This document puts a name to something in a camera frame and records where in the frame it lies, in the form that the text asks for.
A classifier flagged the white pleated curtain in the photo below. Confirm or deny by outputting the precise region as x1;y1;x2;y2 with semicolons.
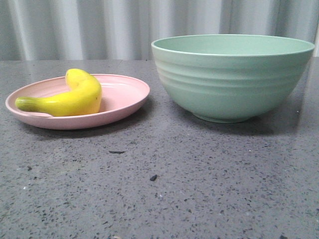
0;0;319;60

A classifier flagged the green ribbed bowl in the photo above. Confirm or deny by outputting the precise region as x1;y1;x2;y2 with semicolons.
151;34;315;123

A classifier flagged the yellow banana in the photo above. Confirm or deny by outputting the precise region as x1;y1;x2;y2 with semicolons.
15;68;102;117

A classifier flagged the pink plate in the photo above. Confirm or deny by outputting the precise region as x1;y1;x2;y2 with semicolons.
5;74;150;130

